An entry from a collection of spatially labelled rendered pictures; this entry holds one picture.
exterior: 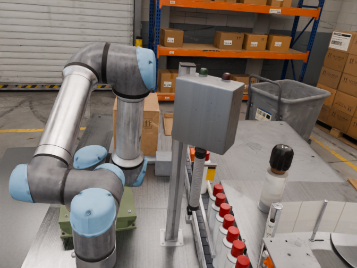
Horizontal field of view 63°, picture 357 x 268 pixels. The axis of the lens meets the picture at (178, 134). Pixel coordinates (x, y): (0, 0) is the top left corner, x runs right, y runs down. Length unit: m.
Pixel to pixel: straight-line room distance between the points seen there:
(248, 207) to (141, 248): 0.48
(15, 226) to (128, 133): 0.61
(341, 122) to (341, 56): 0.89
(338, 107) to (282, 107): 1.56
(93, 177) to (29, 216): 0.76
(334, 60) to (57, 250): 4.25
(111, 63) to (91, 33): 4.37
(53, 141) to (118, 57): 0.29
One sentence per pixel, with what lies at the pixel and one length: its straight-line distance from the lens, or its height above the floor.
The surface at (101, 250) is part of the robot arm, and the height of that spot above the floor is 1.27.
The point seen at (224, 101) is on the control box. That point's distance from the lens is 0.77.
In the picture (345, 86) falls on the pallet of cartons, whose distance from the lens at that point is 4.60.
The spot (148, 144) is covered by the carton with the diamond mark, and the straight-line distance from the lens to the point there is 1.62.
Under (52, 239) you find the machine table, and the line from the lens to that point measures 1.24.
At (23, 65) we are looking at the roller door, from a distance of 5.42.
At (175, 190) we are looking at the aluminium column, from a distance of 1.03.
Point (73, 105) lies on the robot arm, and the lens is 0.74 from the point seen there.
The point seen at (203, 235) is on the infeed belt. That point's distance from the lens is 1.16.
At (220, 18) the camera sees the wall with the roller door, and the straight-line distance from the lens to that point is 5.74.
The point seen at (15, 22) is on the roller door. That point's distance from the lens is 5.31.
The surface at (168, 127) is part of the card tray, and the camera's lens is 2.05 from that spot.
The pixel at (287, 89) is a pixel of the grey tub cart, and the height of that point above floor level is 0.68.
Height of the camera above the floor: 1.68
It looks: 26 degrees down
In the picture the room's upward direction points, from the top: 5 degrees clockwise
